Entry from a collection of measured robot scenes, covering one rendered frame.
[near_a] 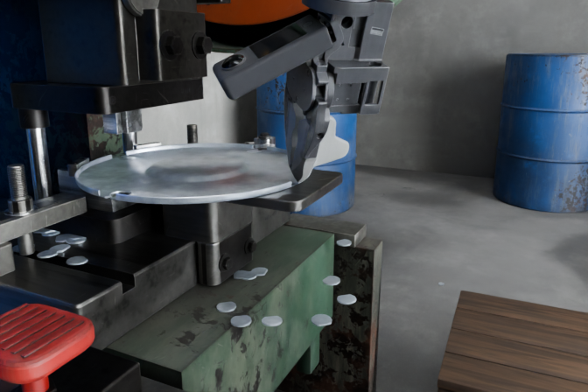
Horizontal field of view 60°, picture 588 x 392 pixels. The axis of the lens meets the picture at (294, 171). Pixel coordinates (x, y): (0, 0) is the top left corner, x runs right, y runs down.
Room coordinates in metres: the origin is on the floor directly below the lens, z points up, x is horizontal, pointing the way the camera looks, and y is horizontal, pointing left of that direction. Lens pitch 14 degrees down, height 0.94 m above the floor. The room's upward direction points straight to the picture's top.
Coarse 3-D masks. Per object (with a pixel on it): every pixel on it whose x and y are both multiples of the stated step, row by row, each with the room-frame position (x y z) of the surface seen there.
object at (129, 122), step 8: (128, 112) 0.67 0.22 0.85; (136, 112) 0.68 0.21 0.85; (104, 120) 0.67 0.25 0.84; (112, 120) 0.66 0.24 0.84; (120, 120) 0.67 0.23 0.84; (128, 120) 0.67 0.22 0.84; (136, 120) 0.68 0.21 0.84; (104, 128) 0.67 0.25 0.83; (112, 128) 0.66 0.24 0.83; (120, 128) 0.66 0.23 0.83; (128, 128) 0.67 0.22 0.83; (136, 128) 0.68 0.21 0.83
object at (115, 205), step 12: (120, 156) 0.72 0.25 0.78; (60, 180) 0.64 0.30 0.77; (72, 180) 0.63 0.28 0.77; (60, 192) 0.64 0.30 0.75; (72, 192) 0.63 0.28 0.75; (84, 192) 0.62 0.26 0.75; (120, 192) 0.61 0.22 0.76; (96, 204) 0.61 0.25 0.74; (108, 204) 0.60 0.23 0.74; (120, 204) 0.61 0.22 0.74; (132, 204) 0.63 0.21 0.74
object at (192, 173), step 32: (96, 160) 0.66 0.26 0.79; (128, 160) 0.68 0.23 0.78; (160, 160) 0.68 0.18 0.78; (192, 160) 0.66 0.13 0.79; (224, 160) 0.66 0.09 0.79; (256, 160) 0.68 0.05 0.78; (96, 192) 0.52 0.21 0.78; (160, 192) 0.53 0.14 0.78; (192, 192) 0.53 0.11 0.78; (224, 192) 0.53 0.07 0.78; (256, 192) 0.51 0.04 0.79
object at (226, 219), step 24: (288, 192) 0.53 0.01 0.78; (312, 192) 0.53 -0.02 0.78; (168, 216) 0.59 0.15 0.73; (192, 216) 0.58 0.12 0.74; (216, 216) 0.58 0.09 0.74; (240, 216) 0.62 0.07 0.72; (192, 240) 0.58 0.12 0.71; (216, 240) 0.57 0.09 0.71; (240, 240) 0.62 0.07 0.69; (216, 264) 0.57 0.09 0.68; (240, 264) 0.62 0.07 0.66
